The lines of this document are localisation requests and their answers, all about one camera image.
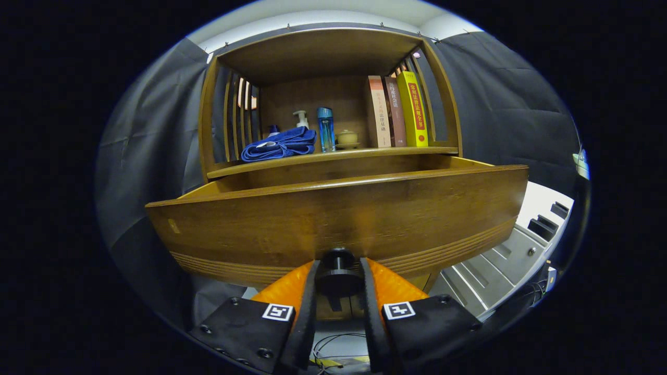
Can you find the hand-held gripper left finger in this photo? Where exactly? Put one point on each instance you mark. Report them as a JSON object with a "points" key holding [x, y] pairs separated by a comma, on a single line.
{"points": [[307, 323]]}

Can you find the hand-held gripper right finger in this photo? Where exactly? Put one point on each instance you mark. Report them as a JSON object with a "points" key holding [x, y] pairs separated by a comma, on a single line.
{"points": [[371, 328]]}

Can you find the wooden drawer with black knob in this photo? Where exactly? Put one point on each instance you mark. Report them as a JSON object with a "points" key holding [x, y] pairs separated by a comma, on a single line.
{"points": [[338, 219]]}

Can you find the wooden countertop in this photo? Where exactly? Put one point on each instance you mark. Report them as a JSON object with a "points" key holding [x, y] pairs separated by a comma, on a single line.
{"points": [[333, 155]]}

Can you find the wooden cabinet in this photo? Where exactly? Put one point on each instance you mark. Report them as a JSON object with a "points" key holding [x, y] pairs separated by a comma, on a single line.
{"points": [[312, 57]]}

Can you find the blue folded towel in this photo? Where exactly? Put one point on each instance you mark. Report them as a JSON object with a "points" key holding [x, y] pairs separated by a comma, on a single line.
{"points": [[281, 146]]}

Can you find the beige lidded teacup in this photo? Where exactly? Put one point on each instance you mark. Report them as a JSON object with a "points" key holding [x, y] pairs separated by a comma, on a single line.
{"points": [[347, 138]]}

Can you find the tall clear blue bottle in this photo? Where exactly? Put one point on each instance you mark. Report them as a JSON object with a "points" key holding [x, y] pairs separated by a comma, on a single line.
{"points": [[326, 130]]}

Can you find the small white blue-capped bottle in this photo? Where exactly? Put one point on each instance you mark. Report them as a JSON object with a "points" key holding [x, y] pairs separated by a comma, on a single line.
{"points": [[273, 129]]}

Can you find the white pump bottle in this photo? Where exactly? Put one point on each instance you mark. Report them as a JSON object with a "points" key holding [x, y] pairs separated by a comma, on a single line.
{"points": [[302, 122]]}

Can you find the brown book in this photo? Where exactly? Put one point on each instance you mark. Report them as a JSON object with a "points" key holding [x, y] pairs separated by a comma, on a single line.
{"points": [[397, 114]]}

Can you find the beige book with orange band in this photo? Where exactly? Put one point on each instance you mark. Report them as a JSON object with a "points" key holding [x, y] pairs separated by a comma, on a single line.
{"points": [[378, 112]]}

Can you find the yellow book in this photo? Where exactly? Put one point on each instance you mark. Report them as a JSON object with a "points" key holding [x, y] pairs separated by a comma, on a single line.
{"points": [[414, 109]]}

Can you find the pale green round stand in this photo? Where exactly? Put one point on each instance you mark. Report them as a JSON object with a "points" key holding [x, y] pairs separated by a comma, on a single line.
{"points": [[582, 164]]}

